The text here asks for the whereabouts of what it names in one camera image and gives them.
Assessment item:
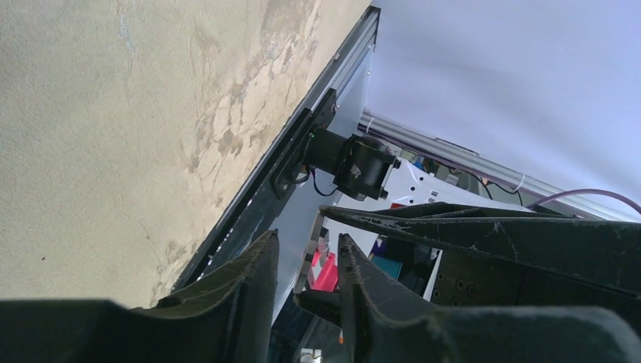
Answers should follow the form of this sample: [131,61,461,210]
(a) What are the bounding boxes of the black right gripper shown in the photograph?
[320,203,640,331]

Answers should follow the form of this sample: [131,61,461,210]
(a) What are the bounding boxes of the aluminium frame rail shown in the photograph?
[365,1,640,222]

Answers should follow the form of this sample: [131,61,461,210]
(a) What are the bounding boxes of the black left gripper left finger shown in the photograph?
[1,231,279,362]

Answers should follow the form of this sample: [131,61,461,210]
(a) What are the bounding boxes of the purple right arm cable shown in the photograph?
[525,188,641,216]

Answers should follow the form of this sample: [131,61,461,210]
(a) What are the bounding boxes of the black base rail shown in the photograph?
[172,88,337,292]

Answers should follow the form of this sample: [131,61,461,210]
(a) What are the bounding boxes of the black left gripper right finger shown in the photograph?
[338,234,640,362]

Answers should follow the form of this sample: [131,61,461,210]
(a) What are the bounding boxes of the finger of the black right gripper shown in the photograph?
[293,290,342,327]

